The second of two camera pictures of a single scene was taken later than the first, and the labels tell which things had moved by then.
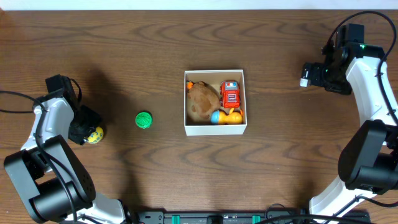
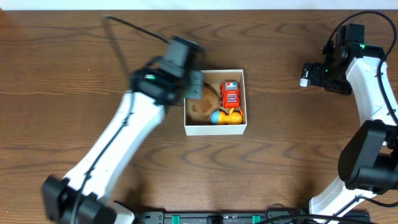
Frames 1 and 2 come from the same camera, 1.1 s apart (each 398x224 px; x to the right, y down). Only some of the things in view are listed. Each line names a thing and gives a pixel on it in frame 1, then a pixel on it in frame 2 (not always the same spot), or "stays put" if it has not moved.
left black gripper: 83,129 to 193,84
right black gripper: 316,79 stays put
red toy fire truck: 230,94 stays put
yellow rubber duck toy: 220,117 stays put
